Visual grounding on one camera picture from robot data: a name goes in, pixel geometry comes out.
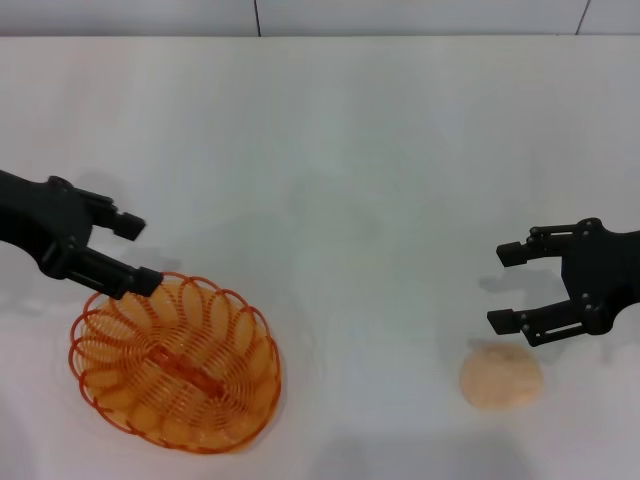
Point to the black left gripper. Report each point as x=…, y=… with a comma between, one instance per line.
x=45, y=225

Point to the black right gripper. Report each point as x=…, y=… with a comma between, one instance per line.
x=605, y=275

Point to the round tan bread bun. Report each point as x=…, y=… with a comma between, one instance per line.
x=501, y=377

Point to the orange plastic woven basket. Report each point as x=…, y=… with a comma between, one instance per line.
x=200, y=350

